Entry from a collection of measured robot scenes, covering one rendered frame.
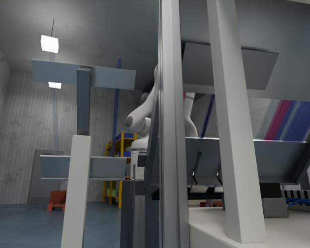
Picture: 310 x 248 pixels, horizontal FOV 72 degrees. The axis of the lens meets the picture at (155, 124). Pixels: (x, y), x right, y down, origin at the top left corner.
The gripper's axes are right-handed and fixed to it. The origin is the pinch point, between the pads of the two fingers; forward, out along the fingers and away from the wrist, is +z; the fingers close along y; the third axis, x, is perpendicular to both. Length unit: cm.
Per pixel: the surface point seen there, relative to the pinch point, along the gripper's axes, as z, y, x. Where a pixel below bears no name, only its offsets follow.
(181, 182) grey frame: 46, 22, 39
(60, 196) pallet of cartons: -446, 196, -489
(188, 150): 5.7, 5.1, 17.0
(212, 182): 9.1, -7.3, 3.5
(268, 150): 5.7, -30.0, 18.1
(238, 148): 53, 19, 50
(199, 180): 8.2, -1.7, 3.5
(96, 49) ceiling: -807, 122, -91
